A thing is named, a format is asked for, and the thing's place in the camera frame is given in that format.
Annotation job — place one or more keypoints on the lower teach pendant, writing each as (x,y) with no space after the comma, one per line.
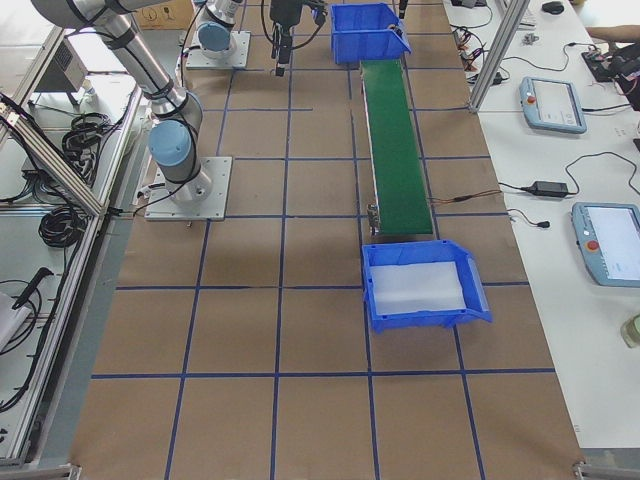
(607,235)

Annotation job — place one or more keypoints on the blue bin right side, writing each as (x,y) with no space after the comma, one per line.
(477,306)

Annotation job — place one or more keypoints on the blue bin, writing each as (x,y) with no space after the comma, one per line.
(477,306)
(366,31)

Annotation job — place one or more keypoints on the grey control box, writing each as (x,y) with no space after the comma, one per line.
(65,73)

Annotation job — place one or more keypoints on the green conveyor belt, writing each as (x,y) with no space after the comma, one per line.
(401,207)

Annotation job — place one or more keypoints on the black power adapter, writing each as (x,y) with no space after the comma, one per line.
(550,189)

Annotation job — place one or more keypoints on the white foam pad right bin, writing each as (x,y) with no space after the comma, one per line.
(416,287)

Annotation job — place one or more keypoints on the aluminium frame post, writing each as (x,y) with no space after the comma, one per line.
(497,51)

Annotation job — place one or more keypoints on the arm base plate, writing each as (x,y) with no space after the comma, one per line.
(235,56)
(203,198)

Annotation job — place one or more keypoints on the teach pendant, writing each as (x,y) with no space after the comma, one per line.
(551,105)
(607,235)

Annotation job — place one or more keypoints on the blue bin left side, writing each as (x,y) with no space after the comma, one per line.
(366,31)

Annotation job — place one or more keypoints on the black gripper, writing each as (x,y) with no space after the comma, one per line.
(281,12)

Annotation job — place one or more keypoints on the upper teach pendant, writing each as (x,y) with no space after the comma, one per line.
(551,105)

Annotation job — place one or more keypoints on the cardboard box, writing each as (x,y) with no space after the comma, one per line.
(169,15)

